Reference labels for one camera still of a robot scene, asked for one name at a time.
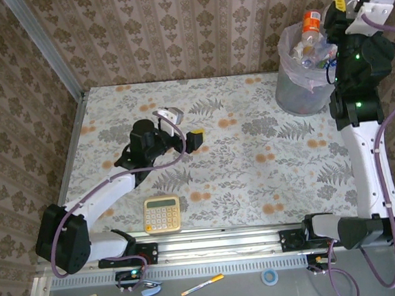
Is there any blue stapler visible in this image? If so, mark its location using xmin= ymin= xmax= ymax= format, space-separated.
xmin=139 ymin=277 xmax=165 ymax=296

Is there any translucent plastic bin liner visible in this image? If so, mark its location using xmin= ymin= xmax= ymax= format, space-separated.
xmin=274 ymin=20 xmax=342 ymax=95

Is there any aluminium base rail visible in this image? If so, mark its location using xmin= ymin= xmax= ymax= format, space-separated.
xmin=32 ymin=210 xmax=395 ymax=278

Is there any small controller board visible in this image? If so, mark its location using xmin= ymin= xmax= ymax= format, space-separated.
xmin=114 ymin=268 xmax=145 ymax=285
xmin=306 ymin=252 xmax=334 ymax=273

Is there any aluminium side rail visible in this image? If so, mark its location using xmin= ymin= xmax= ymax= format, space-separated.
xmin=36 ymin=92 xmax=101 ymax=252

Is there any grey slotted cable duct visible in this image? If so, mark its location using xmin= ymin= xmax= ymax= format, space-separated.
xmin=49 ymin=253 xmax=311 ymax=290

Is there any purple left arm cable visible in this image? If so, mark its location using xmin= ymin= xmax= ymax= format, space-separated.
xmin=39 ymin=123 xmax=200 ymax=296

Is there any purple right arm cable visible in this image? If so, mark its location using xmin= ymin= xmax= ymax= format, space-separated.
xmin=290 ymin=11 xmax=395 ymax=296

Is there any blue tape roll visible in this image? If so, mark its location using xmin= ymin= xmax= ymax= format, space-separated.
xmin=259 ymin=267 xmax=280 ymax=288

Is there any grey translucent waste bin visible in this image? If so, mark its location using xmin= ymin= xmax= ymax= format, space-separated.
xmin=269 ymin=20 xmax=341 ymax=119

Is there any yellow white pen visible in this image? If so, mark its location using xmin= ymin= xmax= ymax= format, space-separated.
xmin=179 ymin=273 xmax=227 ymax=296

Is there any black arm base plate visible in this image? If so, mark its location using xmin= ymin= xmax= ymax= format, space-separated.
xmin=97 ymin=241 xmax=160 ymax=270
xmin=276 ymin=225 xmax=332 ymax=253

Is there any aluminium corner post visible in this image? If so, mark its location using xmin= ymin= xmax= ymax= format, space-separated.
xmin=1 ymin=0 xmax=88 ymax=106

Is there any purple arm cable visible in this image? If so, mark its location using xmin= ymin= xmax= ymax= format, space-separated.
xmin=290 ymin=11 xmax=395 ymax=296
xmin=39 ymin=123 xmax=200 ymax=296

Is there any beige calculator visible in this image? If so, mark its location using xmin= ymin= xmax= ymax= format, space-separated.
xmin=141 ymin=193 xmax=184 ymax=236

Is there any orange label bottle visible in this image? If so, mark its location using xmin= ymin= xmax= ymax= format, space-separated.
xmin=298 ymin=8 xmax=325 ymax=49

